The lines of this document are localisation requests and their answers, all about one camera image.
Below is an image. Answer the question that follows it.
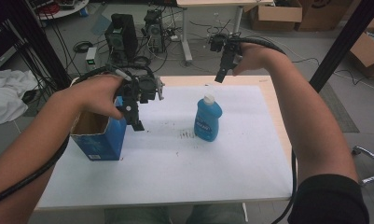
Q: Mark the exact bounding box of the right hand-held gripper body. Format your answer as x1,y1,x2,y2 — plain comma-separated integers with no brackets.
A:
207,32,244,68

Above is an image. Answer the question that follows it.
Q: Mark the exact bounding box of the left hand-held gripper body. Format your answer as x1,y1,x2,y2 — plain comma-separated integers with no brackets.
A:
114,68,166,109

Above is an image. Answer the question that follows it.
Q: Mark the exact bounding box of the blue bottle with white cap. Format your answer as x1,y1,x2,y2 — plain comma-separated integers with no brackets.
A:
193,93,224,143

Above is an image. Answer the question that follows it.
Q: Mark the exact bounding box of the person's right hand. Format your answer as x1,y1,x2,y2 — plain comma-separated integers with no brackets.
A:
230,41,285,77

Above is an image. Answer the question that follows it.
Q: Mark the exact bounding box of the person's left hand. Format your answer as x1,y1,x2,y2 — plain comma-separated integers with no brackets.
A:
61,74,133,121

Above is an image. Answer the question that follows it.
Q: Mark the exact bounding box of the white-legged wooden desk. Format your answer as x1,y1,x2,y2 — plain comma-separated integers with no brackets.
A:
175,0,275,63

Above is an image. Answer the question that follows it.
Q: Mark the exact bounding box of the large black computer tower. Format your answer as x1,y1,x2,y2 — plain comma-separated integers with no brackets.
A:
104,13,140,63

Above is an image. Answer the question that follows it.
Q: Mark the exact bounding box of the small open cardboard box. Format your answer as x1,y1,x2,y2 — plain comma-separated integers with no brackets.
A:
243,0,304,32

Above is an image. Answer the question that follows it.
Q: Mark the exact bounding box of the small grey computer tower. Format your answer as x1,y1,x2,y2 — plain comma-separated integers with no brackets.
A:
143,8,166,54

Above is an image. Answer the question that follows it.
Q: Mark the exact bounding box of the small white power unit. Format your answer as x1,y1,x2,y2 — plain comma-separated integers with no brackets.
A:
85,46,98,72

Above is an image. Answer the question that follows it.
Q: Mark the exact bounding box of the white table mat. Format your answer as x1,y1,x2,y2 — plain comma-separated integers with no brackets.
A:
37,84,295,209

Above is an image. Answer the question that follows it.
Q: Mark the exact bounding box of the large printed cardboard box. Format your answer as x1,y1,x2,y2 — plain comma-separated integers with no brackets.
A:
296,0,365,32

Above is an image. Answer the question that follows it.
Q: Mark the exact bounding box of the round white table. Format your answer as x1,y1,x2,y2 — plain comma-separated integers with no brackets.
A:
27,0,90,21

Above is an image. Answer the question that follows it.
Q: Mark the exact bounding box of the white cloth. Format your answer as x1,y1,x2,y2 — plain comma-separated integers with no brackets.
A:
0,68,40,125

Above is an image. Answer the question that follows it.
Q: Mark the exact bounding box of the cardboard box with blue contents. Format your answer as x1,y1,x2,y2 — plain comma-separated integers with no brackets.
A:
348,15,374,79

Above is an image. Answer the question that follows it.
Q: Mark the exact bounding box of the person's black sleeve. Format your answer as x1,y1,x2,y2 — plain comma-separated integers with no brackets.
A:
287,173,371,224

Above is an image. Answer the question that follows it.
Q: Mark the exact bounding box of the chrome chair leg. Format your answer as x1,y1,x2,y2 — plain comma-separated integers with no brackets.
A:
351,145,374,187

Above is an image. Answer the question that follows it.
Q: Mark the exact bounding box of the coiled black cable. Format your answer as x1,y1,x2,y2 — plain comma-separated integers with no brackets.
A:
73,40,94,54

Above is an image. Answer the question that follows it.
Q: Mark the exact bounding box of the black metal frame post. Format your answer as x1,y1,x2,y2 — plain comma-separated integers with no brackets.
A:
309,0,374,93

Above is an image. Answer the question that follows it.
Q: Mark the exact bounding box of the black stand with cables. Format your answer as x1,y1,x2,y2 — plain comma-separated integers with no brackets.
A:
2,0,73,91

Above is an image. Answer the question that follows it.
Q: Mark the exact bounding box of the right hand-held gripper cable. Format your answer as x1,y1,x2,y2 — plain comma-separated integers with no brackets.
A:
236,35,298,224

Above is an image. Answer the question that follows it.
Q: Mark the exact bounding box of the hand-held gripper cable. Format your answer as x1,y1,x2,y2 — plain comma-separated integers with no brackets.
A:
0,63,156,209
236,35,298,224

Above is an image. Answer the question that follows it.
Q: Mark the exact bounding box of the left hand-held gripper cable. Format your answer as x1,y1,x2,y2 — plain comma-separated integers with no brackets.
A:
0,63,156,209

